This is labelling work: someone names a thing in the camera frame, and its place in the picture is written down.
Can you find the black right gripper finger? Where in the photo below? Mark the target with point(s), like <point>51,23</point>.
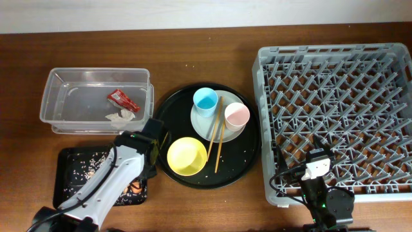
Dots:
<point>319,146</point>
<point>281,163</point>

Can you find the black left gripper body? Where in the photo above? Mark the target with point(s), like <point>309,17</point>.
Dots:
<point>150,173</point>

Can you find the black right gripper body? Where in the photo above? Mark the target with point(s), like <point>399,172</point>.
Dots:
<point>318,178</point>

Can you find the white tissue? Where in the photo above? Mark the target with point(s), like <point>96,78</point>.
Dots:
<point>120,120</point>

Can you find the yellow bowl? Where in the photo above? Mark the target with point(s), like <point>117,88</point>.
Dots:
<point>187,156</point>

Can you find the red snack wrapper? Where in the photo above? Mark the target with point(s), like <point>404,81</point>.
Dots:
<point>119,99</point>

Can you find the blue cup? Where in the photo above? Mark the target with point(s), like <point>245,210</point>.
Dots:
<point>205,101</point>

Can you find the wooden chopstick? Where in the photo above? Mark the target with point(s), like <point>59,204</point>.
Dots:
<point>215,128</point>
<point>219,147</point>

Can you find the orange carrot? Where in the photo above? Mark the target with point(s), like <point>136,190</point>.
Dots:
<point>136,187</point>

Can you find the pink cup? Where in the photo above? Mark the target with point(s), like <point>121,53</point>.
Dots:
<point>236,116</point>

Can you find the pasta and rice scraps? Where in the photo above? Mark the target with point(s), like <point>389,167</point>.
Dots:
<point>80,167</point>

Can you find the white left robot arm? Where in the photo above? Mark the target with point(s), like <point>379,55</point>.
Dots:
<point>132,156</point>

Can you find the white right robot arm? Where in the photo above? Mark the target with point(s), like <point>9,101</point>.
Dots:
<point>330,207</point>

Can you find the grey dishwasher rack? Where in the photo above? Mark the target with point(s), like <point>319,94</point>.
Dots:
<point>355,97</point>

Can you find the round black tray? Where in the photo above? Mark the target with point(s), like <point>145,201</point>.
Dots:
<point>237,156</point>

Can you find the grey plate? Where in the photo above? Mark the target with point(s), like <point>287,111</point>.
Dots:
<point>204,125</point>

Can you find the clear plastic bin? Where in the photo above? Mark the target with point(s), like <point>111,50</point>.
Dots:
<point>75,99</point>

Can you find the black rectangular tray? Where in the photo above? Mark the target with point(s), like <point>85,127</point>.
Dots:
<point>62,159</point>

